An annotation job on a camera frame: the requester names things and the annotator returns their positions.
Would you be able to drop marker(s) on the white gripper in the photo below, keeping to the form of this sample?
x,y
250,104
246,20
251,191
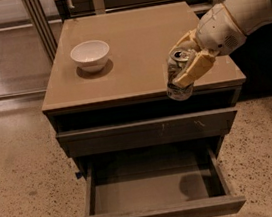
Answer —
x,y
218,29

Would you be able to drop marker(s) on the green 7up can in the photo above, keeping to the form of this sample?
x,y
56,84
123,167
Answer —
x,y
178,91

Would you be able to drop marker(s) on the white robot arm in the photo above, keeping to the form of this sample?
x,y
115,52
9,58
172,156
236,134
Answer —
x,y
249,15

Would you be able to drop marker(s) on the brown drawer cabinet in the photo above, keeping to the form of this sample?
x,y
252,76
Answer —
x,y
142,154

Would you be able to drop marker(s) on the open middle drawer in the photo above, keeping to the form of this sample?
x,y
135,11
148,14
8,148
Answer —
x,y
180,183

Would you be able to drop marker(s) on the closed top drawer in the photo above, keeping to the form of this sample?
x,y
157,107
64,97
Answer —
x,y
148,133

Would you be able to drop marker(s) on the white ceramic bowl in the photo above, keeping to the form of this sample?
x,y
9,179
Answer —
x,y
90,56

